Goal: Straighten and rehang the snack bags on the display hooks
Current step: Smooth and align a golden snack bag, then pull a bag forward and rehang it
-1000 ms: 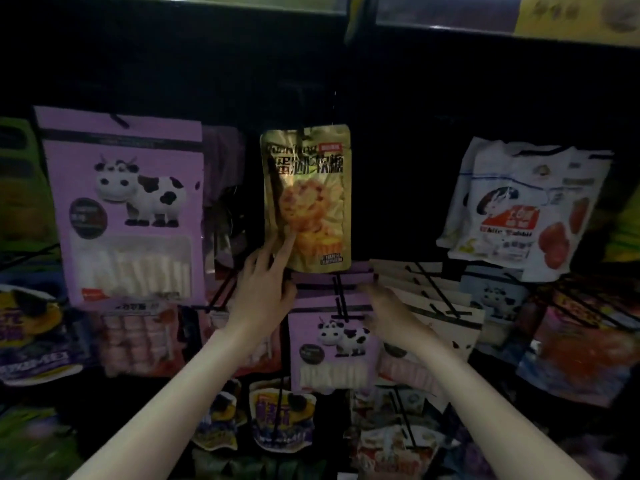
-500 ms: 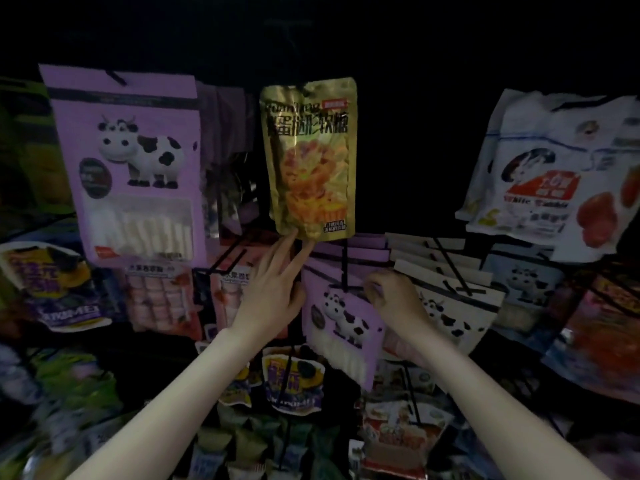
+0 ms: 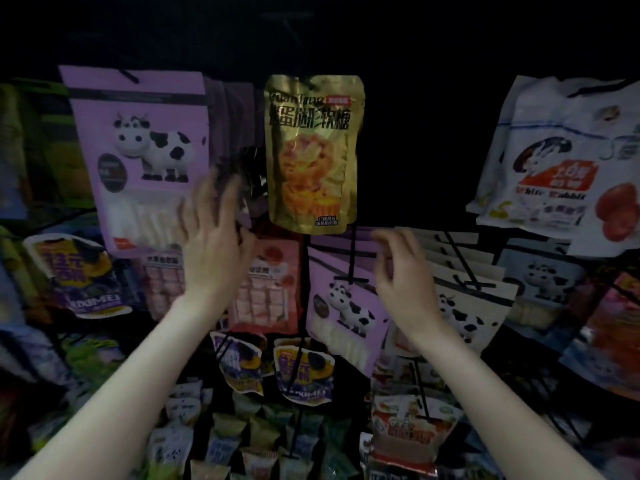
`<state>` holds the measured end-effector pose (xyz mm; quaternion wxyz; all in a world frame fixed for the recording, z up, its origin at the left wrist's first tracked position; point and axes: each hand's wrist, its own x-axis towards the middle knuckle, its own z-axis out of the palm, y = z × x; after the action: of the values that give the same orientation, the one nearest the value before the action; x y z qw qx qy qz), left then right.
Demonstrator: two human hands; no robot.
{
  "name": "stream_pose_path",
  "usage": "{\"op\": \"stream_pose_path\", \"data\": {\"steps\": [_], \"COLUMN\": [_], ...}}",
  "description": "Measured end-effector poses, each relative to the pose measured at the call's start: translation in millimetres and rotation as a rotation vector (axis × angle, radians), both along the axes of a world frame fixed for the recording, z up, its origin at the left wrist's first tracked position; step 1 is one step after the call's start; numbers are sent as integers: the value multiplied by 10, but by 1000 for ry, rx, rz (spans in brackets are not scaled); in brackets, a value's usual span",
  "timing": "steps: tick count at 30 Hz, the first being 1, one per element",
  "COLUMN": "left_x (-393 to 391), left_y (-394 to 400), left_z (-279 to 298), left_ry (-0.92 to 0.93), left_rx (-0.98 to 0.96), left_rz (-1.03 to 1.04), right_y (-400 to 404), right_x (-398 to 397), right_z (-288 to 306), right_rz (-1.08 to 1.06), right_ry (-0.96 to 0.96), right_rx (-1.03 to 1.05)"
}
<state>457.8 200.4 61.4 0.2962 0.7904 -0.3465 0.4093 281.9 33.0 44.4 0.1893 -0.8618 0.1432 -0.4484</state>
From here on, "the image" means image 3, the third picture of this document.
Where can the person's right hand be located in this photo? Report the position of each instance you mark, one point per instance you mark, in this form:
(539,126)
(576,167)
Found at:
(410,290)

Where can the person's left hand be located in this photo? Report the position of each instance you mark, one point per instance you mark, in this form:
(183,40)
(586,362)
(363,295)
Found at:
(215,255)

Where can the red sliced snack bag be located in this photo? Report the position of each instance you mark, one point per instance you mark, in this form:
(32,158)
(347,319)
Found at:
(268,290)
(160,285)

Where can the blue yellow curvy snack bag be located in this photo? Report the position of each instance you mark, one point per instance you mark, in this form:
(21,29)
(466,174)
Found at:
(305,373)
(240,363)
(80,275)

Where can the pink marshmallow packet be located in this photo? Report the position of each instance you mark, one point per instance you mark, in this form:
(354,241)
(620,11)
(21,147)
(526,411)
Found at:
(135,145)

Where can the gold egg tart candy bag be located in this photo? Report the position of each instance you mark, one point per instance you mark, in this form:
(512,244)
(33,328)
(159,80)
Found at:
(315,155)

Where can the White Rabbit candy bag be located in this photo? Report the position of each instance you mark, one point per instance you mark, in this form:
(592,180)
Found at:
(550,165)

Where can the row of pale green pouches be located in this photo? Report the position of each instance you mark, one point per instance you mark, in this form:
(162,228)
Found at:
(230,445)

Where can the green dried mango packet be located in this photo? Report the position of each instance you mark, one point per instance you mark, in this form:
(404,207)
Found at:
(45,145)

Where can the strawberry jelly bag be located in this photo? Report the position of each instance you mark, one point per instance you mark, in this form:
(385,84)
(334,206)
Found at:
(610,340)

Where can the white red fruit bag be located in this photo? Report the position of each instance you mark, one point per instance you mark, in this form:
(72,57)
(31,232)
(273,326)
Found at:
(618,220)

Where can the person's left forearm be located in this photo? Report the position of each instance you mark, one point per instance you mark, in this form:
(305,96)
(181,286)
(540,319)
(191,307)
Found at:
(110,405)

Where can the person's right forearm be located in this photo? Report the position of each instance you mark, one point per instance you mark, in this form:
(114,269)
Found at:
(500,415)

